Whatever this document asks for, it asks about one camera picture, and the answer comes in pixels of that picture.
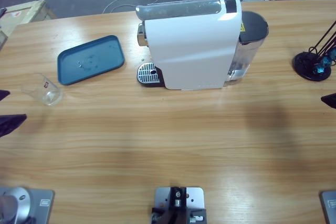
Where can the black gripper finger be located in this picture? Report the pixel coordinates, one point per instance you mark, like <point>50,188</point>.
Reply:
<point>3,94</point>
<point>330,100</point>
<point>10,123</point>

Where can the clear glass cup red logo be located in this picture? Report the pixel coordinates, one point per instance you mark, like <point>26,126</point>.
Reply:
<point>47,95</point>

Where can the white capsule coffee machine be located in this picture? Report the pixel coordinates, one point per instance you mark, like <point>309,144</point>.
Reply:
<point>189,51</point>

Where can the black capsule holder thin rods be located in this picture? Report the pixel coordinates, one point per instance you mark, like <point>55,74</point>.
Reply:
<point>304,64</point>

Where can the light wooden crate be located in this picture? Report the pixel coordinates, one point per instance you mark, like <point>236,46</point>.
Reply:
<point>23,14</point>

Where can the blue rectangular plastic tray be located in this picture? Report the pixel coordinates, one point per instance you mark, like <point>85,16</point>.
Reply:
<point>89,58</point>

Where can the clear water tank black lid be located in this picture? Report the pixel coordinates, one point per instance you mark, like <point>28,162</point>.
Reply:
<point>253,30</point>

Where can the black drip tray metal grate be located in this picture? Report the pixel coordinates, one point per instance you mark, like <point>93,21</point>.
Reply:
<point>148,74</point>

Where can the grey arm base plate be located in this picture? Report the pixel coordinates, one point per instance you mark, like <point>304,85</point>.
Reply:
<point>329,208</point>
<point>23,205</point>

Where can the grey mount plate dark post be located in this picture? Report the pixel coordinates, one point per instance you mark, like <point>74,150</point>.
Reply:
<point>162,197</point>

